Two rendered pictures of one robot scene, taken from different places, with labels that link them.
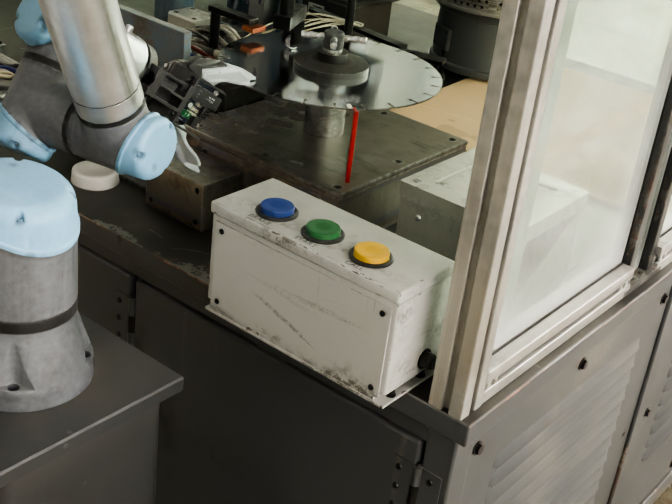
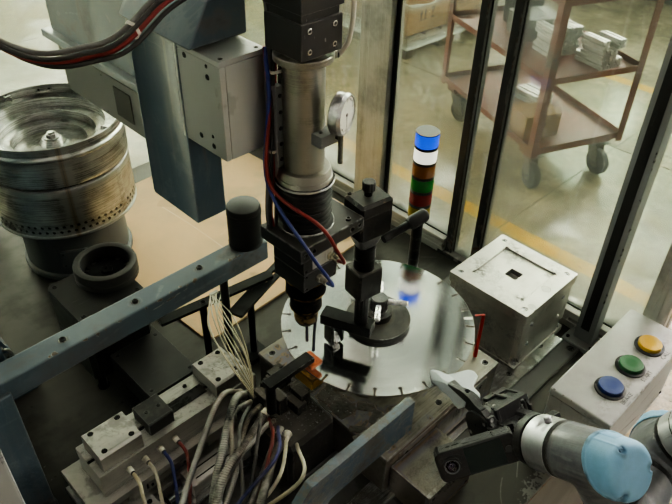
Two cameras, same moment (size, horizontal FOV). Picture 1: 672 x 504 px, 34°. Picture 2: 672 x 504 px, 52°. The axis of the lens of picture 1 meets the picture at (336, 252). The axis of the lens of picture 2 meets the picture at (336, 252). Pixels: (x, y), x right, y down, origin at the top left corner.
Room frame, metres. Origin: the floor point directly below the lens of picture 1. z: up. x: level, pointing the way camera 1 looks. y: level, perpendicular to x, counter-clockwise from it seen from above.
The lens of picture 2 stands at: (1.48, 0.90, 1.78)
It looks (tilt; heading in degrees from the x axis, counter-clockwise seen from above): 38 degrees down; 279
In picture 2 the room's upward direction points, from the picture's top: 1 degrees clockwise
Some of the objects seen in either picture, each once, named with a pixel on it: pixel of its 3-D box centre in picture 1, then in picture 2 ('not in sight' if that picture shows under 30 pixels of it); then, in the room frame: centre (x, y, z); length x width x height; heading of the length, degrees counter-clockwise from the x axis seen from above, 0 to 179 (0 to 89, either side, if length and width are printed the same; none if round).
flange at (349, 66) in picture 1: (331, 58); (378, 315); (1.54, 0.04, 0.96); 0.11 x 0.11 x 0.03
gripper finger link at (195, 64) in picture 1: (197, 74); (469, 404); (1.39, 0.21, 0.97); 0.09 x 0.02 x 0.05; 133
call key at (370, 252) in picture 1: (371, 257); (649, 346); (1.07, -0.04, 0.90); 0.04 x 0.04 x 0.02
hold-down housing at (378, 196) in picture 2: not in sight; (365, 240); (1.56, 0.12, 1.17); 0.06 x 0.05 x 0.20; 45
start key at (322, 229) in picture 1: (322, 234); (630, 366); (1.11, 0.02, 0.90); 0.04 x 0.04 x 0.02
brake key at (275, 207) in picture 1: (277, 212); (609, 388); (1.15, 0.07, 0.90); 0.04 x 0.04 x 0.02
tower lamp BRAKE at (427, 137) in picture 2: not in sight; (427, 138); (1.50, -0.26, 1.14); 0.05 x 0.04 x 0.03; 144
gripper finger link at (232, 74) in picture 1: (234, 78); (459, 380); (1.40, 0.17, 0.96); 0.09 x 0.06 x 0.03; 133
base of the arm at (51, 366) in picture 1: (22, 332); not in sight; (0.98, 0.32, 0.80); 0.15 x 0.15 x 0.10
